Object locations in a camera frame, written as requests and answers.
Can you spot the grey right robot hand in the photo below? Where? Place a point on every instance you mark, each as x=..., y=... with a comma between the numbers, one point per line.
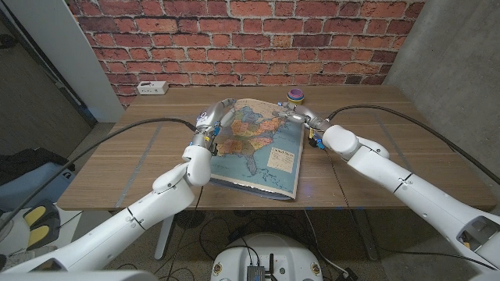
x=304, y=115

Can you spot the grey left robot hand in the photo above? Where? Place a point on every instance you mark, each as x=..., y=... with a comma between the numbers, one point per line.
x=207, y=121

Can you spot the United States paper map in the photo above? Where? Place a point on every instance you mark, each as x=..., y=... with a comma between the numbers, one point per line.
x=258, y=156

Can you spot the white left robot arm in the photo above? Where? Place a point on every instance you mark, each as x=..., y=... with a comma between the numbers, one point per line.
x=117, y=230

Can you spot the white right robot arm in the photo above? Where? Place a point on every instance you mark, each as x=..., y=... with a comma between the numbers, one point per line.
x=390, y=175

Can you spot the blue stacking cup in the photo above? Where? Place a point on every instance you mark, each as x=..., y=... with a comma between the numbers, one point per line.
x=290, y=100

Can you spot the purple stacking cup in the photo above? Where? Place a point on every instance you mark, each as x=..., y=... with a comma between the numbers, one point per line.
x=295, y=93

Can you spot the white power strip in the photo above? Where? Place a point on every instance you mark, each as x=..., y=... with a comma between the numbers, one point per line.
x=152, y=87

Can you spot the red brick printed backdrop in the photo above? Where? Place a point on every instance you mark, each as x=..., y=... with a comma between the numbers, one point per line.
x=250, y=39

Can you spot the white table leg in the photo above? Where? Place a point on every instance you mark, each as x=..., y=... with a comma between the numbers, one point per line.
x=164, y=242

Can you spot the grey table leg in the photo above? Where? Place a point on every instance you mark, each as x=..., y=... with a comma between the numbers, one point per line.
x=367, y=238

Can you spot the white robot torso base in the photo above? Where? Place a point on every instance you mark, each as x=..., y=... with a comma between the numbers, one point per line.
x=289, y=253

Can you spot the grey electronics box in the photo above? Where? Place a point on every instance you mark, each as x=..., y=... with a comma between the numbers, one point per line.
x=256, y=273

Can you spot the black cloth bag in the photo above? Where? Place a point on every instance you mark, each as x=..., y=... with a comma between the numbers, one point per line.
x=27, y=160

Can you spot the blue storage bin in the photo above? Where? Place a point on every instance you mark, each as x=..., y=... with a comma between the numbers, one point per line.
x=31, y=189

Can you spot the black yellow foot pedal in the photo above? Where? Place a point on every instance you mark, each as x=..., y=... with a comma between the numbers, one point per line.
x=41, y=224

